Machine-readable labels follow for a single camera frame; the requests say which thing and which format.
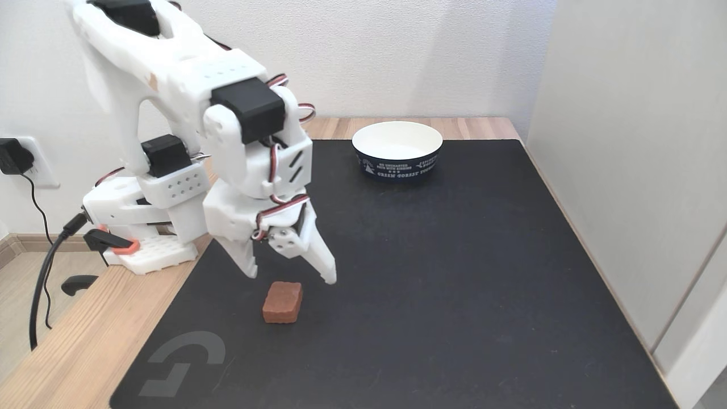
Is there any thin black cable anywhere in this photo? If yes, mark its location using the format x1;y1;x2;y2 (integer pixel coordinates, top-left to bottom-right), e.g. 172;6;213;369
22;172;55;330

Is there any black desk mat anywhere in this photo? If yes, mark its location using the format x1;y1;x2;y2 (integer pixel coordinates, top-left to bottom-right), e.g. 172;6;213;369
109;139;679;409

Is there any black power adapter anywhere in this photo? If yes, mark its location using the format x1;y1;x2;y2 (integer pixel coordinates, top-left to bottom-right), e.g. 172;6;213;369
0;138;35;175

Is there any brown block toy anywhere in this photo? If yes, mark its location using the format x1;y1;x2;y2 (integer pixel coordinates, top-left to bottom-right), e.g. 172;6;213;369
262;281;304;324

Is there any black and orange clamp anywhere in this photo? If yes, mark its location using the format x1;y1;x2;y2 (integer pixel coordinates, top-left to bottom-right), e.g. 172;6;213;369
61;226;141;297

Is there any white wall outlet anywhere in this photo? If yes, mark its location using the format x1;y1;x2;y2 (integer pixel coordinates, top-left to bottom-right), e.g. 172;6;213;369
16;135;60;189

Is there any wooden baseboard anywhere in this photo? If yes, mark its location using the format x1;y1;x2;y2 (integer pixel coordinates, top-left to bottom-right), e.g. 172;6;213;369
0;233;91;270

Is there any navy and white paper bowl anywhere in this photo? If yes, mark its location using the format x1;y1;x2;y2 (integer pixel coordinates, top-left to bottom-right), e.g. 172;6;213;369
352;121;444;181

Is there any red black white servo cable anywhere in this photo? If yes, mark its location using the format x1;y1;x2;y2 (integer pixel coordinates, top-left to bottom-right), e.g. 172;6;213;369
253;142;312;241
93;166;127;188

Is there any thick black cable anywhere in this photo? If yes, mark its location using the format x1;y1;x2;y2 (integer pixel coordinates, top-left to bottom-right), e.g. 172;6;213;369
28;211;91;351

